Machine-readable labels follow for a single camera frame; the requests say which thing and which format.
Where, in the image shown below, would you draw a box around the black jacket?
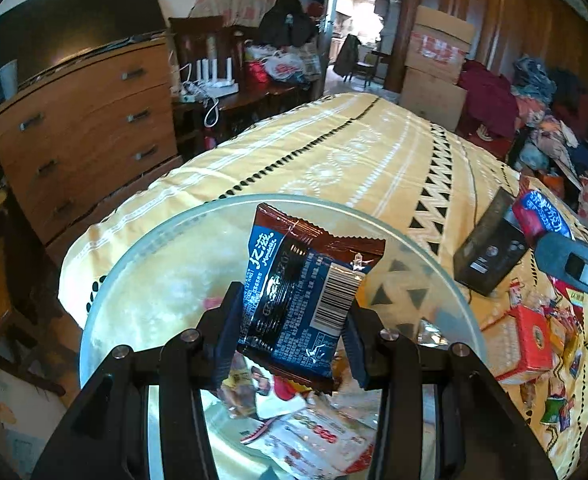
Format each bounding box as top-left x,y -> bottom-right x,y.
256,0 -> 320,48

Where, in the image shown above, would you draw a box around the white power strip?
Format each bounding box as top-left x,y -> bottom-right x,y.
176,82 -> 210,103

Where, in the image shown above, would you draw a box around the black shaver box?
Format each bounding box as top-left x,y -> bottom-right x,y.
453,187 -> 530,297

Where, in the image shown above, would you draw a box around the blue brown snack packet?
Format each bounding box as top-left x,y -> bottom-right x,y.
236,202 -> 387,396

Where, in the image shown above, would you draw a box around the glass bowl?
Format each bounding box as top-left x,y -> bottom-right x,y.
79,194 -> 487,480

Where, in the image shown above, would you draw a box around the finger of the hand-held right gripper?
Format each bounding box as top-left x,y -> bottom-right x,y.
531,230 -> 588,318

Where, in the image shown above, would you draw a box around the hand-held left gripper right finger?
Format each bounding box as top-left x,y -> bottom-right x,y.
343,302 -> 560,480

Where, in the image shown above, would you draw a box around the cardboard box with red print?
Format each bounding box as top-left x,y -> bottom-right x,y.
404,5 -> 476,83

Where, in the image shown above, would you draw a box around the dark wooden desk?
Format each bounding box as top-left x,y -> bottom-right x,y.
171,80 -> 315,161

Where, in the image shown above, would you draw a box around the wooden chest of drawers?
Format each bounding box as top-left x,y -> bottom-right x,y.
0,35 -> 185,261

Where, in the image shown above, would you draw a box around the maroon clothes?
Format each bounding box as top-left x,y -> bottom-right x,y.
456,60 -> 520,136

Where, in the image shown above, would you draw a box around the heap of mixed clothes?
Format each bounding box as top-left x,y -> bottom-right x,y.
511,55 -> 588,196

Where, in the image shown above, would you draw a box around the red and gold carton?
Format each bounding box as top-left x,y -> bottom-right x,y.
481,305 -> 555,386

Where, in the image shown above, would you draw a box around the red white plastic bags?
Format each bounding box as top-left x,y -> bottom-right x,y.
244,42 -> 310,86

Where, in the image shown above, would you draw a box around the white router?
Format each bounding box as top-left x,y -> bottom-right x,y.
181,57 -> 240,101

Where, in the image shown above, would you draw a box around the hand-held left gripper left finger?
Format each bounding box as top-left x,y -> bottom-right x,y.
31,281 -> 247,480

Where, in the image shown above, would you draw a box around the pile of snack packets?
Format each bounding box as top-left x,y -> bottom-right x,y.
506,280 -> 588,433

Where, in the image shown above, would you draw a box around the black flat television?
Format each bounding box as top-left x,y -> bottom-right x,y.
0,0 -> 167,86

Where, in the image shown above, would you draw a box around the wooden chair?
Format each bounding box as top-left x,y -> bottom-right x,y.
168,15 -> 235,91

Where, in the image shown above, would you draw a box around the white red snack packet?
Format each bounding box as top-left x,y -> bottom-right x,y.
241,405 -> 380,478

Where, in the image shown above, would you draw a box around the yellow brown snack packet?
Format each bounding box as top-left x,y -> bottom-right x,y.
221,355 -> 275,418

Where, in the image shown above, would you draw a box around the dark jacket on chair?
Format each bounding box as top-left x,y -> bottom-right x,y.
334,34 -> 362,81

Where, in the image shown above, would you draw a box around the yellow patterned bedsheet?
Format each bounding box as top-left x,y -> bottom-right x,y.
59,92 -> 588,480

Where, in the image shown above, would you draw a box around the red blue snack packet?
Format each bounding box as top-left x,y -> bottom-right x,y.
513,189 -> 575,243

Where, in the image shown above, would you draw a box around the wooden wardrobe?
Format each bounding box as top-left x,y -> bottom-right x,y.
404,0 -> 588,111

